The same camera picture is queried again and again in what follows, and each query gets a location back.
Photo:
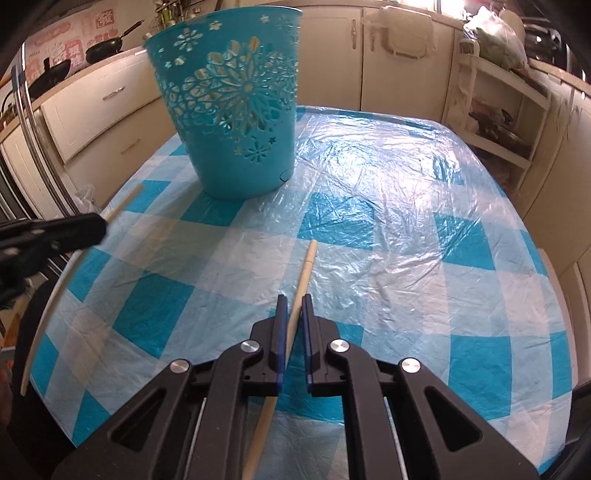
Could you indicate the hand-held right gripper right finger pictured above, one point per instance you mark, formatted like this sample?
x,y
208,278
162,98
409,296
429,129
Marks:
x,y
308,350

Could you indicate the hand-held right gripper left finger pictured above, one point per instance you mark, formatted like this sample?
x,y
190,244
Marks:
x,y
279,350

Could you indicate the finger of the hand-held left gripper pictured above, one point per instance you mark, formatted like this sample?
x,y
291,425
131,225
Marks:
x,y
69,230

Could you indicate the wooden chopstick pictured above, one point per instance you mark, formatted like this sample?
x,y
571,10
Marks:
x,y
304,277
122,204

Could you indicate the teal perforated plastic basket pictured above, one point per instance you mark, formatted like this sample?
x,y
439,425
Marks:
x,y
240,152

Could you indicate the chrome tube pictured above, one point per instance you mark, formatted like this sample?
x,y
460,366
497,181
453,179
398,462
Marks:
x,y
34,134

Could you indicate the blue checkered plastic tablecloth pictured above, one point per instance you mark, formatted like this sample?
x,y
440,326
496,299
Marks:
x,y
392,221

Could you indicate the black wok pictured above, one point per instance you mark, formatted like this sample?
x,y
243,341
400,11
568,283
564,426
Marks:
x,y
51,74

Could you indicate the black frying pan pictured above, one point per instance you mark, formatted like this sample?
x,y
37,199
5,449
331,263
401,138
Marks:
x,y
104,50

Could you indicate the lidded metal pot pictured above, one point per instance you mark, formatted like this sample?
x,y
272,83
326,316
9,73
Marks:
x,y
501,129

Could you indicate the white rolling cart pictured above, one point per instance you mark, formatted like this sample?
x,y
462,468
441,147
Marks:
x,y
489,87

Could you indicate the plastic bag on door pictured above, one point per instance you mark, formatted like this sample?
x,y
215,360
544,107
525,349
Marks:
x,y
401,32

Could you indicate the clear bag of vegetables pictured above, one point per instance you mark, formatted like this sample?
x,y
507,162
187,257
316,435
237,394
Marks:
x,y
498,39

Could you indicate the pink wall stickers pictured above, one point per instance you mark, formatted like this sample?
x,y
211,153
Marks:
x,y
69,34

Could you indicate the wall utensil rack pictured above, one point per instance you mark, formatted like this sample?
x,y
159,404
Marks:
x,y
171,11

